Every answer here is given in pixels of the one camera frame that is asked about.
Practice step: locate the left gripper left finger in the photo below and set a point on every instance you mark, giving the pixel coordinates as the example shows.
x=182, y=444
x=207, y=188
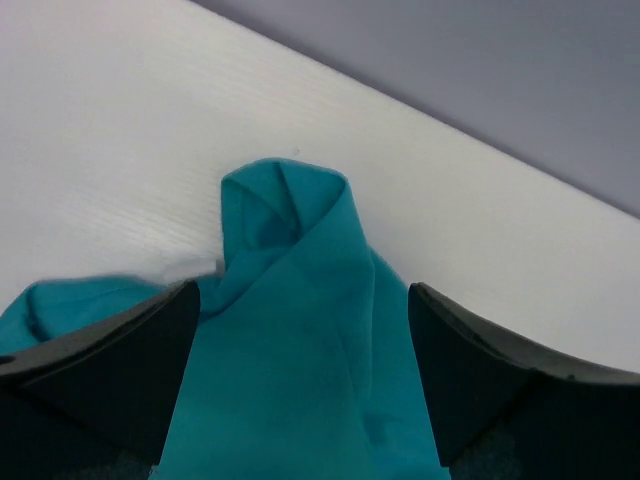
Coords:
x=97, y=403

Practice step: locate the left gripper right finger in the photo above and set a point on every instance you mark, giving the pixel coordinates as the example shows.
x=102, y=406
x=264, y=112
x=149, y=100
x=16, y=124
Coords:
x=502, y=406

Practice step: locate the teal t-shirt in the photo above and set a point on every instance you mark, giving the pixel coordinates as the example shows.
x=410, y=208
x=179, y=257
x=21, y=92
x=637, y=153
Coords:
x=302, y=366

